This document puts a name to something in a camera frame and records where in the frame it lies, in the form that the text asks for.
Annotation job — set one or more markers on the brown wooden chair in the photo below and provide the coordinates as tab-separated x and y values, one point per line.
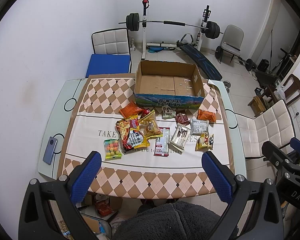
292	89

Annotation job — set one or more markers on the black blue sit-up bench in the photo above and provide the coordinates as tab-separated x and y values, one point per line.
200	60

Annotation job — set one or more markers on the yellow panda snack bag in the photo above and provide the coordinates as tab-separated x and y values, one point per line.
205	141

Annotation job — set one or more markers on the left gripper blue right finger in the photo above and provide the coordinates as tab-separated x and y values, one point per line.
265	217

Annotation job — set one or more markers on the small orange snack packet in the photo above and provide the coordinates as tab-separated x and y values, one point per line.
206	116

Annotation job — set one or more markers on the grey white wafer packet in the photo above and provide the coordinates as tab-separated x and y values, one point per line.
199	127

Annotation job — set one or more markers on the colourful candy ball bag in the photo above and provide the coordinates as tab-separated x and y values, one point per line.
112	150

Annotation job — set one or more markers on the blue smartphone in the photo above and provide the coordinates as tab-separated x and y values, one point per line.
50	149

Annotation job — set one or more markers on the dark red snack packet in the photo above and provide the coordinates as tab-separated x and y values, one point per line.
181	118

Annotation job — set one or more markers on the cardboard box with blue print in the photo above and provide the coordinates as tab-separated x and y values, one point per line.
164	83

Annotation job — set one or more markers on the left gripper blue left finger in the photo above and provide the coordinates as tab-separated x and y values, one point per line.
37	220

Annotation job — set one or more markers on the white Franzzi cookie packet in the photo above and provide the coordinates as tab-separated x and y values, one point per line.
180	137

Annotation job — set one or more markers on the yellow Sedaap noodle packet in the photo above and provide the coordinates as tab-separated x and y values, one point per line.
130	134

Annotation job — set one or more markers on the barbell with black plates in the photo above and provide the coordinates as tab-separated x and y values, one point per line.
211	30

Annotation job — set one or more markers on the white padded chair right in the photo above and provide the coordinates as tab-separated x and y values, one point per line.
274	125

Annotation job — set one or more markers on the red white long snack packet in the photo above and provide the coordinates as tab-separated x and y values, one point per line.
161	145

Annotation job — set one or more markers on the grey folding chair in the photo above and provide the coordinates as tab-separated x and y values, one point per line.
231	43

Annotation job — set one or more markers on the white padded chair blue cushion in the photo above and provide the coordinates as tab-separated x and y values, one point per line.
111	52

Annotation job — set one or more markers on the white bench press rack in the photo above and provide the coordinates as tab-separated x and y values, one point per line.
156	34

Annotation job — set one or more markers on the large orange snack bag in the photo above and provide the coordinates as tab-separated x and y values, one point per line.
131	109

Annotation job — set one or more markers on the checkered pink brown tablecloth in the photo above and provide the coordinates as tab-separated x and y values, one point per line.
153	160

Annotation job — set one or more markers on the dark fleece clothing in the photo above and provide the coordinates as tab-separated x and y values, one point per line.
178	220

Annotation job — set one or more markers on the chrome dumbbell near bench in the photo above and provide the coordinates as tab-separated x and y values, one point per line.
227	85

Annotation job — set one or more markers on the small wooden stool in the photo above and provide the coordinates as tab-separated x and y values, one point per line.
257	106

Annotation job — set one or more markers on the yellow biscuit snack bag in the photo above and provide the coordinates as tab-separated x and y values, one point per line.
150	127

